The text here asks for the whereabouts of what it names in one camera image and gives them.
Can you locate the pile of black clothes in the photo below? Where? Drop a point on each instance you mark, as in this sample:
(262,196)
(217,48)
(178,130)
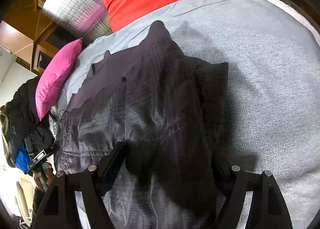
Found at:
(22,108)

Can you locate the wooden cabinet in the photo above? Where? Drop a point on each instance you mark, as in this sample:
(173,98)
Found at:
(22,18)

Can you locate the clear plastic bag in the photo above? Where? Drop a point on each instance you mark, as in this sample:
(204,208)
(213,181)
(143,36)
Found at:
(53,121)

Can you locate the bright blue cloth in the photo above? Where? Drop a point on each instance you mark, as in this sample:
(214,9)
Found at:
(22,161)

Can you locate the person's left hand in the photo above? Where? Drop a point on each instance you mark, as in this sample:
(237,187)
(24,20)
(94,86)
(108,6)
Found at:
(41,179)

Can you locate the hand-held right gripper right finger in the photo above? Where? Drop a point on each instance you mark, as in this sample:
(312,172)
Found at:
(222,176)

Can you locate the dark grey quilted jacket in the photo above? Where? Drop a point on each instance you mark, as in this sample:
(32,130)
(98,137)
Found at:
(150,106)

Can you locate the person's left forearm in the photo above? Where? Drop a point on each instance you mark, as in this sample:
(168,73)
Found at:
(37,204)

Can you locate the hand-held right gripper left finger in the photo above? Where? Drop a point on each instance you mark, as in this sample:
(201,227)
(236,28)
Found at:
(112,166)

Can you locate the white furniture piece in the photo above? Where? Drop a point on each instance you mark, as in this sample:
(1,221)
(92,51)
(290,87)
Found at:
(22,201)

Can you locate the grey bed sheet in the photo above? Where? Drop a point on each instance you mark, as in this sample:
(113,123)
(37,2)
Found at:
(262,81)

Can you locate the pink pillow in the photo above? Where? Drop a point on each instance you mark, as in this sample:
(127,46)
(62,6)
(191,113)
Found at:
(57,76)

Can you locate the silver foil insulation mat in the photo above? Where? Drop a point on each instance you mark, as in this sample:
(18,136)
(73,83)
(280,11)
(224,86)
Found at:
(72,3)

